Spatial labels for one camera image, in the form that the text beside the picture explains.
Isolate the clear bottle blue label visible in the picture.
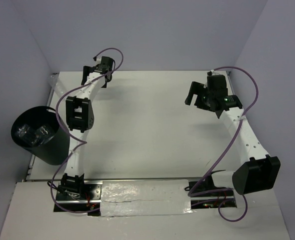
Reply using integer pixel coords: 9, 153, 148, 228
31, 125, 55, 147

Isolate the clear bottle white cap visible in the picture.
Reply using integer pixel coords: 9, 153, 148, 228
15, 124, 39, 145

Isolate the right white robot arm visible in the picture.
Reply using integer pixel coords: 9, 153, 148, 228
184, 75, 281, 197

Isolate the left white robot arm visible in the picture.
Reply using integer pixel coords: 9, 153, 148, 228
58, 62, 114, 200

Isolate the black cylindrical bin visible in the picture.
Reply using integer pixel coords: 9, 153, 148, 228
11, 106, 70, 166

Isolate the silver taped cover plate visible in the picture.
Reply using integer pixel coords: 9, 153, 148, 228
100, 179, 193, 217

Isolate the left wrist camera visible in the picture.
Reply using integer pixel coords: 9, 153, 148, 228
93, 56, 115, 74

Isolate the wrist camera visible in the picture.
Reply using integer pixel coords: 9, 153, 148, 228
93, 56, 115, 74
206, 71, 227, 91

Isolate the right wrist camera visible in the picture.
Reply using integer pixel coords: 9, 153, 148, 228
206, 71, 227, 91

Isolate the metal base rail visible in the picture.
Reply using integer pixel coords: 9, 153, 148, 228
53, 178, 237, 216

